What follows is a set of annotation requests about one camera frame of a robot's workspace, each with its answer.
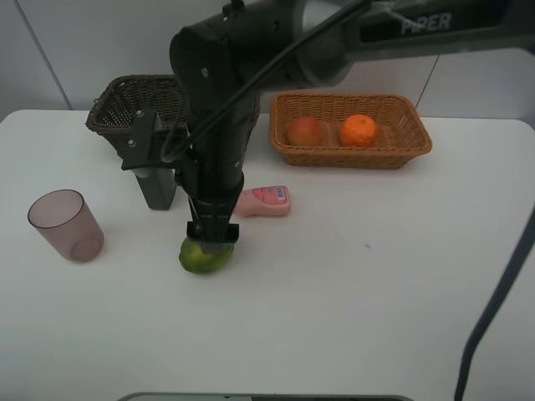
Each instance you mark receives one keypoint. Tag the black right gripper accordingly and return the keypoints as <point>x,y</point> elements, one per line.
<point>211,175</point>

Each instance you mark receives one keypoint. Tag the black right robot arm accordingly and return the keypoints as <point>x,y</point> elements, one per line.
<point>226,62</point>

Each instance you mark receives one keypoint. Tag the dark brown wicker basket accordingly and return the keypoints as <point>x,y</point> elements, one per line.
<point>183,104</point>

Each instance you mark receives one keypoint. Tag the green mango fruit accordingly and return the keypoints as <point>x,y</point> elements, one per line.
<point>194,260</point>

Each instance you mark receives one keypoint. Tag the orange tangerine fruit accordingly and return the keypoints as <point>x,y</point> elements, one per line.
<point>358,130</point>

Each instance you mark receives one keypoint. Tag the translucent purple plastic cup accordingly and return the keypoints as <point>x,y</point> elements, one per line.
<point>65,221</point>

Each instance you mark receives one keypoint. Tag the red yellow peach fruit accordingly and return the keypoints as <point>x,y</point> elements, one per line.
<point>304,131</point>

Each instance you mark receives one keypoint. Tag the dark green rectangular bottle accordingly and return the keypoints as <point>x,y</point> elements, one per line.
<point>158,187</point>

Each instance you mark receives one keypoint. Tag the light brown wicker basket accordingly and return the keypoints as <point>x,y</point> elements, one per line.
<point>401,137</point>

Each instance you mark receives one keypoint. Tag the pink lotion bottle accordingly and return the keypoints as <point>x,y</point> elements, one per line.
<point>264,201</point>

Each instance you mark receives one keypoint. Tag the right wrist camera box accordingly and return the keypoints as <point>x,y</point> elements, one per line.
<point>143,150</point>

